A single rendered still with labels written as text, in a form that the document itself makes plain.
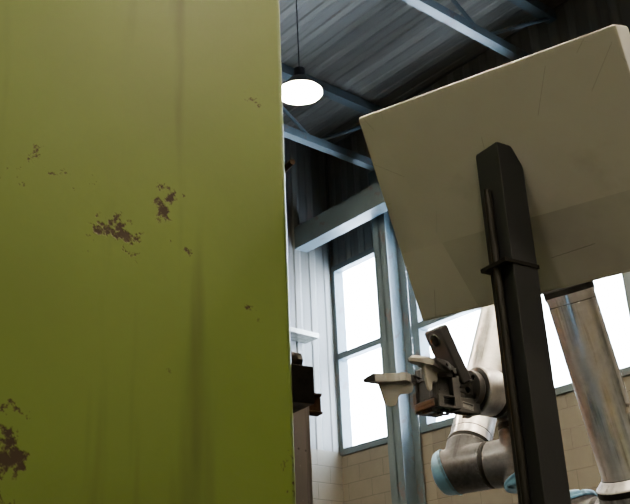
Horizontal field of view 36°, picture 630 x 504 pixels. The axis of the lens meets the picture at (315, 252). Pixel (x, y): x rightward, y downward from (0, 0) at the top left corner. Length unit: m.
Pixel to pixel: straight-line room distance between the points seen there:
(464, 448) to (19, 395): 1.16
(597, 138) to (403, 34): 10.30
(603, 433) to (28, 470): 1.57
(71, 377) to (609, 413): 1.52
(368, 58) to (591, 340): 9.71
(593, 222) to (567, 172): 0.07
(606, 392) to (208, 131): 1.35
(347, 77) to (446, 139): 10.86
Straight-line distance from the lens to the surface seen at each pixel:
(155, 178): 1.09
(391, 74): 12.11
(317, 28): 11.26
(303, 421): 1.43
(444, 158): 1.24
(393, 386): 1.81
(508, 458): 1.88
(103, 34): 1.16
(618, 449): 2.29
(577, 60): 1.19
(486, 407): 1.84
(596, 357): 2.26
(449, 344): 1.82
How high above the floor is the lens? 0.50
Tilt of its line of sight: 24 degrees up
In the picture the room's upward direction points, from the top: 3 degrees counter-clockwise
